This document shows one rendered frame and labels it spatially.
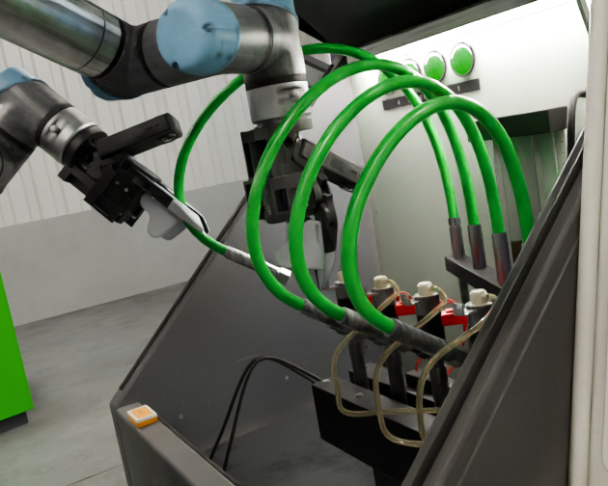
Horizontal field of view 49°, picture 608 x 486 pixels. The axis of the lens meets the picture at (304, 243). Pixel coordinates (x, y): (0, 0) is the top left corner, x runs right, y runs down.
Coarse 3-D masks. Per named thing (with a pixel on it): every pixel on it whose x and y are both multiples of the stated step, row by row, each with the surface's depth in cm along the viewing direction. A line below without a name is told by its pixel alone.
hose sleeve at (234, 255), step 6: (228, 252) 91; (234, 252) 91; (240, 252) 91; (228, 258) 91; (234, 258) 91; (240, 258) 91; (246, 258) 91; (240, 264) 92; (246, 264) 91; (252, 264) 91; (270, 264) 92; (270, 270) 92; (276, 270) 92; (276, 276) 92
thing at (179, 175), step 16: (304, 48) 89; (320, 48) 89; (336, 48) 89; (352, 48) 90; (240, 80) 88; (224, 96) 88; (416, 96) 92; (208, 112) 88; (192, 128) 88; (432, 128) 93; (192, 144) 89; (432, 144) 93; (176, 176) 89; (448, 176) 94; (176, 192) 89; (448, 192) 94; (448, 208) 95; (208, 240) 90
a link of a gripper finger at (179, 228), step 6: (186, 204) 92; (192, 210) 92; (180, 222) 93; (204, 222) 91; (174, 228) 93; (180, 228) 93; (186, 228) 93; (204, 228) 91; (168, 234) 93; (174, 234) 93
